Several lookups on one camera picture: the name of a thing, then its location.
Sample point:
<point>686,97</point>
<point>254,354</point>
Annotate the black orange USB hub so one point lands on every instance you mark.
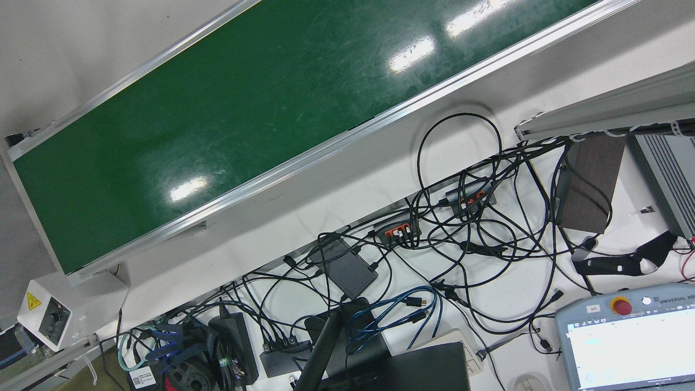
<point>396,229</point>
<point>469,196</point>

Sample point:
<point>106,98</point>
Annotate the grey flat box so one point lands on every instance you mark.
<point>347,269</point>

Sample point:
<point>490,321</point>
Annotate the green conveyor belt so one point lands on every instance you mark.
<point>244,108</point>

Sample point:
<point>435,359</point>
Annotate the black monitor stand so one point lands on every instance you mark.
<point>323,347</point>

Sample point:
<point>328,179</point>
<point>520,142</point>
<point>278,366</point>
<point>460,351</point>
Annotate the black port hub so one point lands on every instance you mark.
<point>282,361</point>

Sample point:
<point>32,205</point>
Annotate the black power adapter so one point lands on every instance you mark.
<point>233,347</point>

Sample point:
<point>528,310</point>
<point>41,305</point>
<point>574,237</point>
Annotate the white keyboard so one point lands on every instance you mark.
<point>467,353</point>

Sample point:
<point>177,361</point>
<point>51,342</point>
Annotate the black metal flange disc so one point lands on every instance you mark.
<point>190,377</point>

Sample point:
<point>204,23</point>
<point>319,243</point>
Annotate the brown wooden block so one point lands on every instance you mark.
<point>592,184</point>

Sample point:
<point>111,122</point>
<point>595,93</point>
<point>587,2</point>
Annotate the white mouse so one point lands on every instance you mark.
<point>529,383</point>

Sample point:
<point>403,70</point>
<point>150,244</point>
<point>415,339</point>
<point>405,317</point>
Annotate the white QR code label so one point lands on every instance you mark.
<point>143,377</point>

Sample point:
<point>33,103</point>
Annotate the aluminium profile beam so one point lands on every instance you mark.
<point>608,111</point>

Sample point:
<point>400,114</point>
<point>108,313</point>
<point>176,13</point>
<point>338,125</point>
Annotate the white conveyor control box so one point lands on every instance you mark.
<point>81,304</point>

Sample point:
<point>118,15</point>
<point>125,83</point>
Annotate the white zip tie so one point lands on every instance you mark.
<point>91,372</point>

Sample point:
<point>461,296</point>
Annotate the grey teach pendant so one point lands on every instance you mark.
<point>624,347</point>

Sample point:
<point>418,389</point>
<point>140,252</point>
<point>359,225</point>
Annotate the grey ribbed metal device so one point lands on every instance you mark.
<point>670,179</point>

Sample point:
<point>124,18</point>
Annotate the black flat bracket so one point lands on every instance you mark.
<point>619,266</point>

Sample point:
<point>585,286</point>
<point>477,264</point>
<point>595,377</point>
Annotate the aluminium frame rail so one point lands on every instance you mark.
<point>43,369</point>

